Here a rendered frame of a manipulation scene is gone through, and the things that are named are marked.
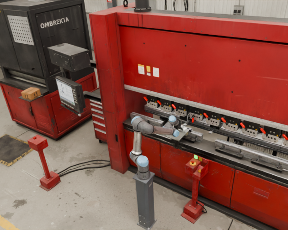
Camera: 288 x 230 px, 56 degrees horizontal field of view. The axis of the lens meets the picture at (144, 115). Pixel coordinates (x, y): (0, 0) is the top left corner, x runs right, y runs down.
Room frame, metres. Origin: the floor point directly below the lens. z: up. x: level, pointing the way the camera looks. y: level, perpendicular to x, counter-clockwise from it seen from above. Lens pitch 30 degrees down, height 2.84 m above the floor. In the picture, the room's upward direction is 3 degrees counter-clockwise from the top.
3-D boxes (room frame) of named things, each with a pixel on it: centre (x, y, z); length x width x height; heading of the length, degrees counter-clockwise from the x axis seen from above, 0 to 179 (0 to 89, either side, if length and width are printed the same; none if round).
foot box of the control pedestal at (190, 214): (2.32, -0.54, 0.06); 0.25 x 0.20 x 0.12; 136
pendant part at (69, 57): (3.13, 0.84, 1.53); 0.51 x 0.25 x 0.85; 44
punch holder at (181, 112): (2.80, -0.45, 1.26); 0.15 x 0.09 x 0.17; 53
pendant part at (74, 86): (3.04, 0.87, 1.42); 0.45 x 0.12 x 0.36; 44
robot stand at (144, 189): (2.22, 0.04, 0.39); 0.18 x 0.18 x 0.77; 55
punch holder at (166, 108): (2.92, -0.29, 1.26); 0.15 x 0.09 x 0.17; 53
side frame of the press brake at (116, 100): (3.51, 0.21, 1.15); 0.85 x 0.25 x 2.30; 143
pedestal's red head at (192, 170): (2.34, -0.56, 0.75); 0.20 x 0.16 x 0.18; 46
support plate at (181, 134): (2.67, -0.38, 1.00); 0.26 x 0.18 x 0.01; 143
